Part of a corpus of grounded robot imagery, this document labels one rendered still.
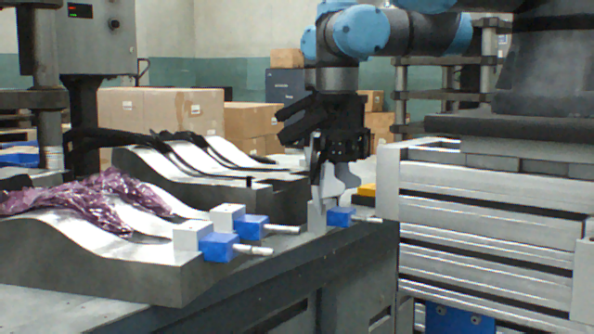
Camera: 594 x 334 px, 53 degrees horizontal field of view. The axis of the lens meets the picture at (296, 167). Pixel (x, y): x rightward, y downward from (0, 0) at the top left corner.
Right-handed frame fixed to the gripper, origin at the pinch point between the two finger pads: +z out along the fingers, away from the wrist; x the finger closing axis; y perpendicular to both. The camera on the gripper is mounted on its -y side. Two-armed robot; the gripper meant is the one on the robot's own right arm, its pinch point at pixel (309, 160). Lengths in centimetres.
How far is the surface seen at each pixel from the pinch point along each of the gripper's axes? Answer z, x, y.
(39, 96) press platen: -18, -27, -62
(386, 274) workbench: 23.4, -19.5, 22.3
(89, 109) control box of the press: -12, 5, -68
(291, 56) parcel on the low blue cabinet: -44, 667, -158
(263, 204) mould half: -1, -61, 4
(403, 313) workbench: 36.4, -10.6, 26.2
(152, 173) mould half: -4, -52, -20
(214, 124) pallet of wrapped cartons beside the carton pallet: 22, 336, -151
